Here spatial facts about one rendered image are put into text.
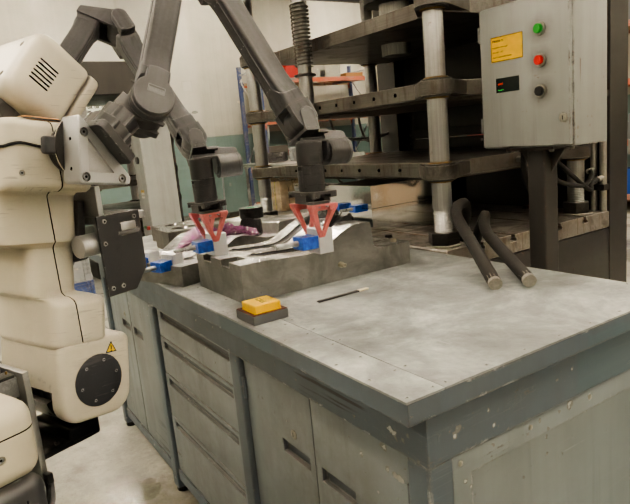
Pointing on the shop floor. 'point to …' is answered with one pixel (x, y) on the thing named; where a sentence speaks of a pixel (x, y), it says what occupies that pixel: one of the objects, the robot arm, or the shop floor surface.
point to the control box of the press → (543, 96)
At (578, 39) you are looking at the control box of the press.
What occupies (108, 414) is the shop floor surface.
